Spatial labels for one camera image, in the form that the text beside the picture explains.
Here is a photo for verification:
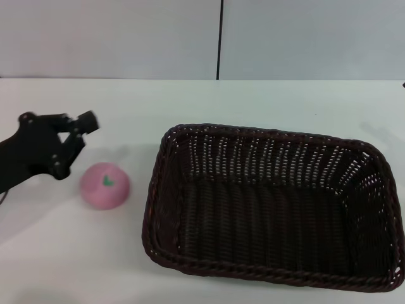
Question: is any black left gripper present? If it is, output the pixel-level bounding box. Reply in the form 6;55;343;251
0;110;101;195

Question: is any pink peach toy ball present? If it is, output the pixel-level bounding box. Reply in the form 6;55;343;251
78;161;131;212

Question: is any dark brown woven basket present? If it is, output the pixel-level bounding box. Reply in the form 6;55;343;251
140;122;402;293

